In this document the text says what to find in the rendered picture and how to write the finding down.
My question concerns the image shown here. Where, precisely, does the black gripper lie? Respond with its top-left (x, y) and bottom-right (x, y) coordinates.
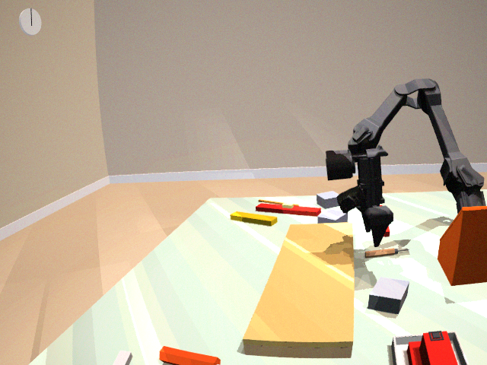
top-left (357, 176), bottom-right (394, 247)

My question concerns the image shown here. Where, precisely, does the brown wooden-handled awl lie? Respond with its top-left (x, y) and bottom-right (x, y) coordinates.
top-left (364, 248), bottom-right (409, 259)

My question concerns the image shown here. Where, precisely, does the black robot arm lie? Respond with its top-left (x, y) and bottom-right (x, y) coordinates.
top-left (326, 78), bottom-right (486, 214)

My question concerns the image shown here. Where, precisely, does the white shallow tray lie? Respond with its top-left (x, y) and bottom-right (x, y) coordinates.
top-left (391, 331), bottom-right (469, 365)

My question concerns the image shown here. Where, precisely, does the tan wooden floor panel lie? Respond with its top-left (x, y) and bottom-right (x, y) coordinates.
top-left (243, 222), bottom-right (355, 359)

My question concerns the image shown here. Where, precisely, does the yellow flat bar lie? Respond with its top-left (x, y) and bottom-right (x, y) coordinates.
top-left (230, 211), bottom-right (277, 226)

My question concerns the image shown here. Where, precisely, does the orange rectangular bar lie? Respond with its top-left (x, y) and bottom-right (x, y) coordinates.
top-left (159, 346), bottom-right (221, 365)

